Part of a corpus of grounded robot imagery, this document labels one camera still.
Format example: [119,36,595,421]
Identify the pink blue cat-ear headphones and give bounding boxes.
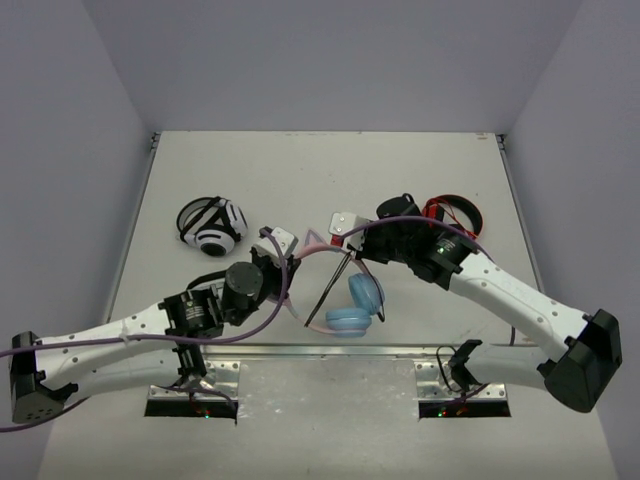
[283,229,387,339]

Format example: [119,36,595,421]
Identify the thin black headphone cable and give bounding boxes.
[303,252,387,327]

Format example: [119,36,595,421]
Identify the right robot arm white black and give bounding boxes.
[341,194,622,413]

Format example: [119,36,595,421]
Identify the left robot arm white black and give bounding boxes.
[2,248,301,433]

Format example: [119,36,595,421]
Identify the red black headphones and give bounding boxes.
[422,194,484,239]

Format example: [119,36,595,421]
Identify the white black headphones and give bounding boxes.
[176,196,248,257]

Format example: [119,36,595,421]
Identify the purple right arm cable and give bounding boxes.
[342,215,519,411]

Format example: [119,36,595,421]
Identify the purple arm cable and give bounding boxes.
[0,227,294,434]
[342,215,519,411]

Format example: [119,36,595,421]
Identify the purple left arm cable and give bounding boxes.
[0,227,294,434]

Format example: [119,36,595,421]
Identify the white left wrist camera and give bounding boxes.
[252,226,299,267]

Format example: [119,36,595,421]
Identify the metal rail front table edge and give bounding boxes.
[202,343,452,359]

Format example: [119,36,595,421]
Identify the left metal mounting bracket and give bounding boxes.
[147,358,242,403]

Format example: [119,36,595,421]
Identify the metal mounting bracket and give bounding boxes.
[414,356,507,403]
[147,358,242,403]

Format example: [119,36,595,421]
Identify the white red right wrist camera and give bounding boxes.
[328,212,370,251]

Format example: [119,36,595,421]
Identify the right metal mounting bracket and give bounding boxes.
[414,356,507,403]

